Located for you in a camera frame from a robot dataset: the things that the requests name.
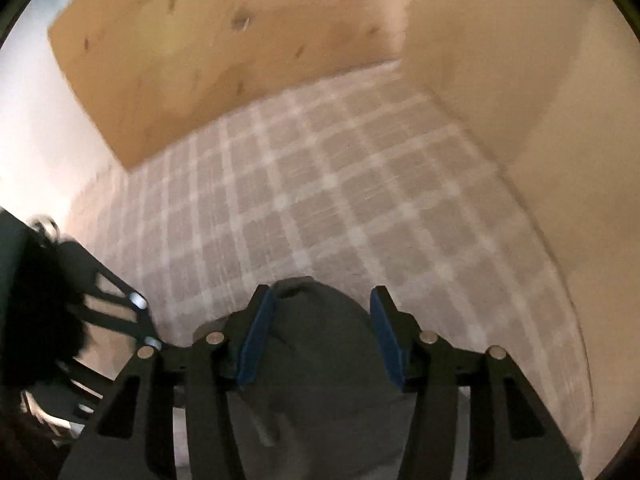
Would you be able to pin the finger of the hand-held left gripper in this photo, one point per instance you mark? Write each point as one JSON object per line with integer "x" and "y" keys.
{"x": 85, "y": 385}
{"x": 107, "y": 280}

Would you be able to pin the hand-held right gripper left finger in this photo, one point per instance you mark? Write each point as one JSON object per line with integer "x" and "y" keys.
{"x": 255, "y": 340}

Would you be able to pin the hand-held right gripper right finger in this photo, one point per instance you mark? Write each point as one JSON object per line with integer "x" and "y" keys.
{"x": 387, "y": 340}

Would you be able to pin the grey flower print t-shirt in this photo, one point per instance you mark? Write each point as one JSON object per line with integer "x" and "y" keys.
{"x": 320, "y": 385}

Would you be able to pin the person's left forearm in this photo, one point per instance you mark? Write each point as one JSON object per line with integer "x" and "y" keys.
{"x": 40, "y": 320}

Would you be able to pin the plaid bed sheet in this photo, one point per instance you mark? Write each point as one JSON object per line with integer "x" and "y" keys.
{"x": 325, "y": 185}

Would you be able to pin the knotty pine plank board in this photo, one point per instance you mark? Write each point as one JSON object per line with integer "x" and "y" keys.
{"x": 200, "y": 60}

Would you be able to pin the light plywood board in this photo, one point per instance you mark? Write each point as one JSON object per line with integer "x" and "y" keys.
{"x": 525, "y": 85}

